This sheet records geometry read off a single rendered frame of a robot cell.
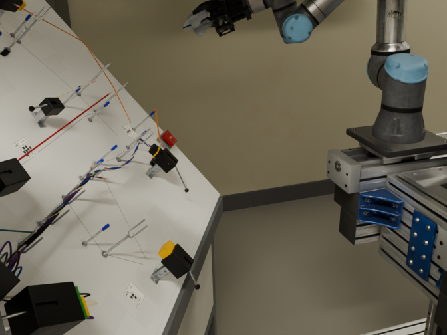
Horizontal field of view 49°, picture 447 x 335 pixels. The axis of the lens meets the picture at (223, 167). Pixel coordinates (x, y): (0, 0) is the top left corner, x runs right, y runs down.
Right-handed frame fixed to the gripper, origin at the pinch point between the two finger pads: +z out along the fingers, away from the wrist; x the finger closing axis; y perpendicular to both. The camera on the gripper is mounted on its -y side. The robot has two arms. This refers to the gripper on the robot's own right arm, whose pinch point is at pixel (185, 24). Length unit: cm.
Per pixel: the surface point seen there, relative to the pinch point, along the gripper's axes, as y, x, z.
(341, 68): -107, 172, -55
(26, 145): 46, -23, 37
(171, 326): 86, 11, 20
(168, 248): 70, 2, 15
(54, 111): 37, -21, 31
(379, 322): 64, 160, -23
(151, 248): 65, 10, 23
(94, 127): 28.1, -1.8, 32.0
